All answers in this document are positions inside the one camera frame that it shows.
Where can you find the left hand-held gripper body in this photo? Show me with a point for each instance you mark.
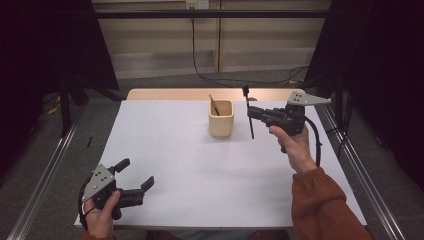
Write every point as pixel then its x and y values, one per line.
pixel 103 190

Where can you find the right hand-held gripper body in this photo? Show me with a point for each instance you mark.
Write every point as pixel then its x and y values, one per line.
pixel 290 116

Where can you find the black brush with flat head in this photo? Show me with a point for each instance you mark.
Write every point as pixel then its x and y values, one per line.
pixel 251 130

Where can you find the beige square cup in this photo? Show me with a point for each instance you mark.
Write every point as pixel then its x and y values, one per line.
pixel 221 123

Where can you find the black brush with beige tip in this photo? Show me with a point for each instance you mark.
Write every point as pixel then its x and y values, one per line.
pixel 213 104

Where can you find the person's left hand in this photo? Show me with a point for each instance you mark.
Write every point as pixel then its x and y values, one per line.
pixel 100 221

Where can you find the person's right hand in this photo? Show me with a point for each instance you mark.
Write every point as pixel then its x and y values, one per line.
pixel 296 148

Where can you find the small black stick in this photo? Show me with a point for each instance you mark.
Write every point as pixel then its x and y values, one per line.
pixel 89 142

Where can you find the white table mat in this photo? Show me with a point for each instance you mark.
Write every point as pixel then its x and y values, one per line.
pixel 186 190

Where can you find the black metal stand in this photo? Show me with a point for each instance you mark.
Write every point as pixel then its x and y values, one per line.
pixel 65 106

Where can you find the wooden table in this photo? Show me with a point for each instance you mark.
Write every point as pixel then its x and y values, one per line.
pixel 173 94

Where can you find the black curtain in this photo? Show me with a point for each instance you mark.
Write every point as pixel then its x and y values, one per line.
pixel 40 50
pixel 383 66

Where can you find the black horizontal bar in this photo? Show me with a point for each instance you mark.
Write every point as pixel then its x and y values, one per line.
pixel 150 14

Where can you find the aluminium floor rail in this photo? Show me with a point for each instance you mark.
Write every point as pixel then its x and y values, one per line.
pixel 43 186
pixel 366 181

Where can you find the white wall socket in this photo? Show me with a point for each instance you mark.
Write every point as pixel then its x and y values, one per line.
pixel 197 4

